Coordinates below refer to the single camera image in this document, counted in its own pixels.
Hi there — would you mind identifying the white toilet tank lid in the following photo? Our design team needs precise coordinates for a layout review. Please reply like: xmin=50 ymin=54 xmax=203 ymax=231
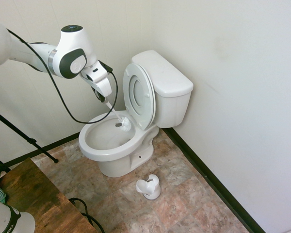
xmin=131 ymin=50 xmax=194 ymax=99

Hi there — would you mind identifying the white toilet seat lid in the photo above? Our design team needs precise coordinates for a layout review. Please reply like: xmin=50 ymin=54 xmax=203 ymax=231
xmin=122 ymin=63 xmax=157 ymax=131

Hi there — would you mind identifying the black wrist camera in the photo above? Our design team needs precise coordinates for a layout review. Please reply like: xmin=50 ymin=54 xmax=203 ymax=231
xmin=99 ymin=60 xmax=114 ymax=74

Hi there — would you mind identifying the white toilet brush holder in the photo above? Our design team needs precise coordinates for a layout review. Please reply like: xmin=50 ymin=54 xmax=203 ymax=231
xmin=135 ymin=174 xmax=162 ymax=200

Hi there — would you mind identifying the white toilet brush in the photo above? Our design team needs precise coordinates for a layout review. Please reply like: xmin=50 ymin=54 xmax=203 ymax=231
xmin=104 ymin=97 xmax=131 ymax=132

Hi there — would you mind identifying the white toilet bowl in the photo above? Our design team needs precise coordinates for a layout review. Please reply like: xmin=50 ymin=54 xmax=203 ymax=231
xmin=78 ymin=110 xmax=160 ymax=178

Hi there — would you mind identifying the white toilet tank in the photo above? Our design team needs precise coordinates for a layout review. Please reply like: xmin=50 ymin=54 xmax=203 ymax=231
xmin=153 ymin=82 xmax=193 ymax=129

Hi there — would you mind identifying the white toilet seat cover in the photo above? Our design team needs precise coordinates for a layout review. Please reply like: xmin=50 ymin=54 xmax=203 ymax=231
xmin=130 ymin=74 xmax=149 ymax=108

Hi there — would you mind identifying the black wall baseboard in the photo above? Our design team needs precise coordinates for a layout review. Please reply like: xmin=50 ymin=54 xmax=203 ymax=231
xmin=163 ymin=127 xmax=268 ymax=233
xmin=4 ymin=132 xmax=82 ymax=171

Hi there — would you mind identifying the dark wooden table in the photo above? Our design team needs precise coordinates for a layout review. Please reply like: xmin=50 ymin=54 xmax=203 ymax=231
xmin=0 ymin=157 xmax=98 ymax=233

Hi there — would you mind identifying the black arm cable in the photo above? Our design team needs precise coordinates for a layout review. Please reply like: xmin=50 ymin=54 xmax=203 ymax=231
xmin=6 ymin=28 xmax=118 ymax=125

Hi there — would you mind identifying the black floor cable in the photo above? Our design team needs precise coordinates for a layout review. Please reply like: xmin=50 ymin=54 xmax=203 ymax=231
xmin=68 ymin=197 xmax=105 ymax=233

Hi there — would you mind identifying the black camera tripod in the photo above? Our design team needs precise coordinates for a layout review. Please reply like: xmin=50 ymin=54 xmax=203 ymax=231
xmin=0 ymin=106 xmax=60 ymax=173

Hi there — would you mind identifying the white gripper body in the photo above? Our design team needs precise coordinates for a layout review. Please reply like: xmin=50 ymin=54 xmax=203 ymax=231
xmin=79 ymin=60 xmax=113 ymax=97

